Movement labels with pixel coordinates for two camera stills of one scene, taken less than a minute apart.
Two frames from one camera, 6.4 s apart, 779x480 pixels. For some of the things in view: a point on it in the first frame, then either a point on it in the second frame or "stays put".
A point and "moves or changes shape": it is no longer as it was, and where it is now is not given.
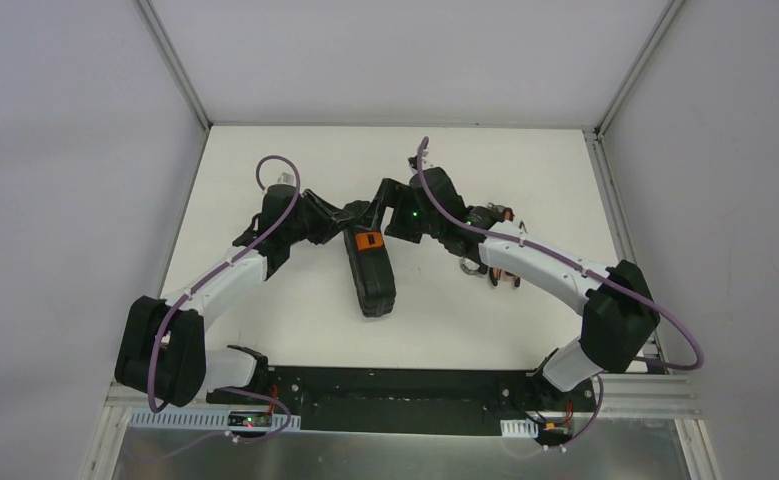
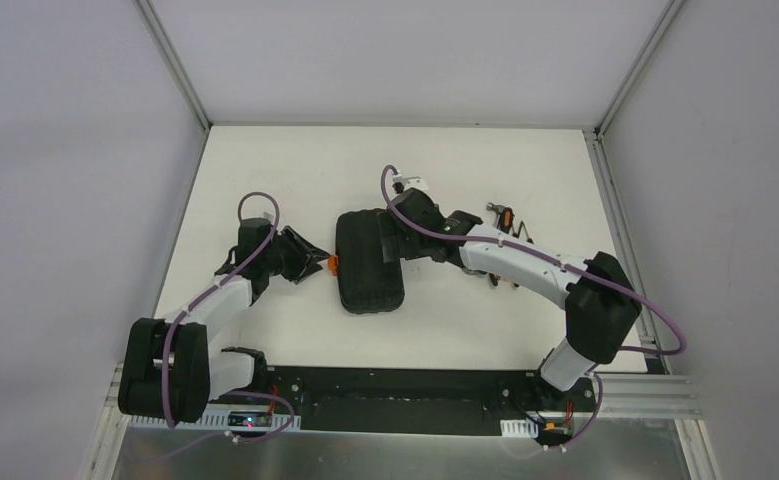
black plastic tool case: (372, 275) moves or changes shape
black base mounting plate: (404, 400) stays put
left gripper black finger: (328, 220) to (301, 258)
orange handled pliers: (508, 214) stays put
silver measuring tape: (472, 268) stays put
